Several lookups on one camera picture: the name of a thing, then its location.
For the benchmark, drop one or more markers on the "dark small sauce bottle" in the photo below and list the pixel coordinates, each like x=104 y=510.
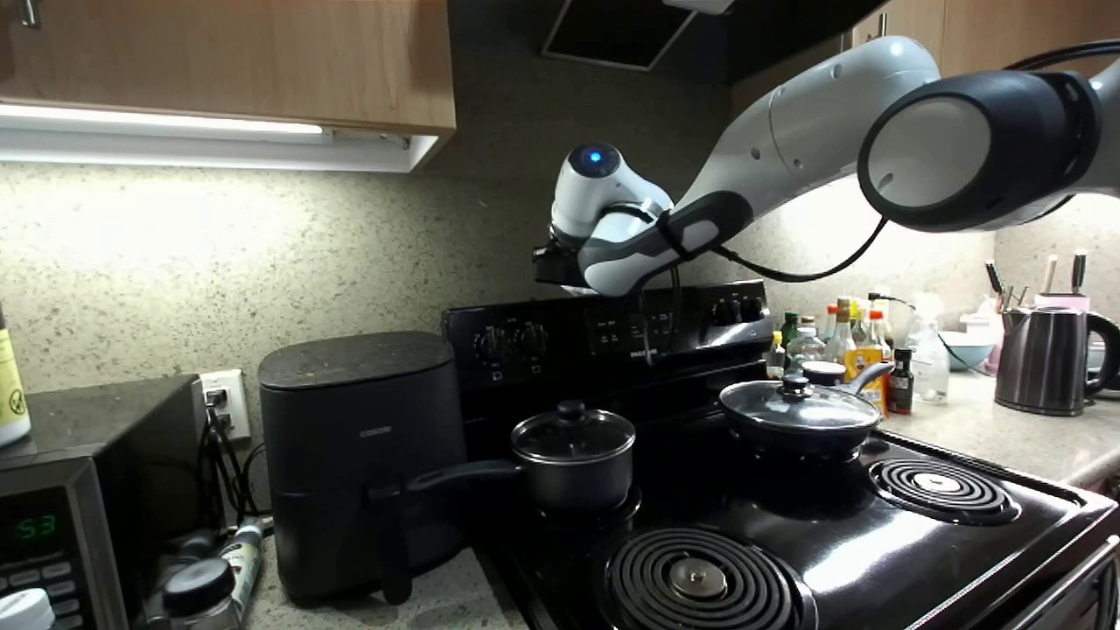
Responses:
x=899 y=387

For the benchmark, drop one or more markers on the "small black saucepan with lid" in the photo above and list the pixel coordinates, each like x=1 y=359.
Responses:
x=569 y=460

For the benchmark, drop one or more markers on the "black frying pan glass lid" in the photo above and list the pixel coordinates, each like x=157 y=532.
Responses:
x=797 y=413

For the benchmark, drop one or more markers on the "wooden cabinet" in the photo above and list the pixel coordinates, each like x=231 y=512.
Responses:
x=352 y=65
x=987 y=33

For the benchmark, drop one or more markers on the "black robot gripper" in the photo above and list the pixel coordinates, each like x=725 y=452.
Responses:
x=556 y=264

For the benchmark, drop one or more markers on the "black electric stove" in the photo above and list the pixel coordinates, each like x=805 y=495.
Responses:
x=722 y=532

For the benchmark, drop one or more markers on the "clear spray bottle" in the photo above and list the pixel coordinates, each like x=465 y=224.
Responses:
x=930 y=352

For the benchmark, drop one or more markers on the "wooden upper cabinet right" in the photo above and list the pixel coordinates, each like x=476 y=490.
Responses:
x=987 y=33

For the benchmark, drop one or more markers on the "green label can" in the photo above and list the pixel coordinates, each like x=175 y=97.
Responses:
x=15 y=421

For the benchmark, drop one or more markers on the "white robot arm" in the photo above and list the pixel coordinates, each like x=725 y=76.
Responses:
x=930 y=152

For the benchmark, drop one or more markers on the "black lid plastic bottle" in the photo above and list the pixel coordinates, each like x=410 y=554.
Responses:
x=200 y=595

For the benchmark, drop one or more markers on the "black air fryer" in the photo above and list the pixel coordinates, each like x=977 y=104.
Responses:
x=346 y=426

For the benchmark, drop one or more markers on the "white wall outlet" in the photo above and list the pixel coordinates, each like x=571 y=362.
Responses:
x=226 y=389

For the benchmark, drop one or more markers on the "white cap bottle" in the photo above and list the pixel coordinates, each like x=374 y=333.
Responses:
x=27 y=610

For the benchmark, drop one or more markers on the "black utensil holder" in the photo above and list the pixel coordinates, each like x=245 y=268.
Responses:
x=1054 y=359

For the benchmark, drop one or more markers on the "silver black microwave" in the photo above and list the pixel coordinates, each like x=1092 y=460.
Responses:
x=97 y=490

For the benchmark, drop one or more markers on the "black stove control panel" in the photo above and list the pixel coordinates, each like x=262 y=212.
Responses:
x=606 y=352

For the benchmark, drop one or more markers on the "yellow oil bottle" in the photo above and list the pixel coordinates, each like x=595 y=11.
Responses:
x=869 y=348

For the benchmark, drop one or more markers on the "black range hood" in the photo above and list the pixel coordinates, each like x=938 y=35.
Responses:
x=623 y=33

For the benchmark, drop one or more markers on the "wooden upper cabinet left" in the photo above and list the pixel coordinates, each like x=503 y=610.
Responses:
x=352 y=65

